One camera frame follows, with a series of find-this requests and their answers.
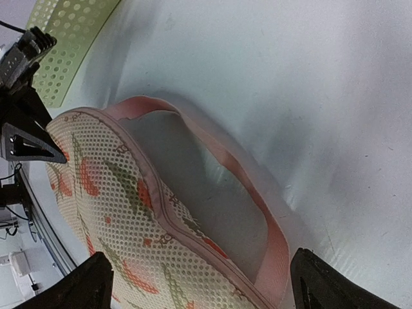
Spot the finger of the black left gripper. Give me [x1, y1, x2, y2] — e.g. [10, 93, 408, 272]
[1, 87, 67, 164]

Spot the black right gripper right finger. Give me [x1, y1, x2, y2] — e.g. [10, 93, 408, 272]
[290, 248, 397, 309]

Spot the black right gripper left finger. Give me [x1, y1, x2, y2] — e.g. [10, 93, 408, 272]
[17, 252, 113, 309]

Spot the beige tulip mesh laundry bag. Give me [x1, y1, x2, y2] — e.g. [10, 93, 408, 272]
[46, 96, 290, 308]

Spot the green perforated plastic basket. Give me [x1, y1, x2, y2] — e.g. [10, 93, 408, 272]
[27, 0, 120, 108]

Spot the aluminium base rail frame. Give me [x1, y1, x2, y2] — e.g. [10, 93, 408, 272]
[18, 163, 78, 276]

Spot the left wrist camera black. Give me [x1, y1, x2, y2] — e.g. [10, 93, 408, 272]
[1, 26, 57, 93]

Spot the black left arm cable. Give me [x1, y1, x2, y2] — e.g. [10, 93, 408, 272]
[0, 19, 26, 35]

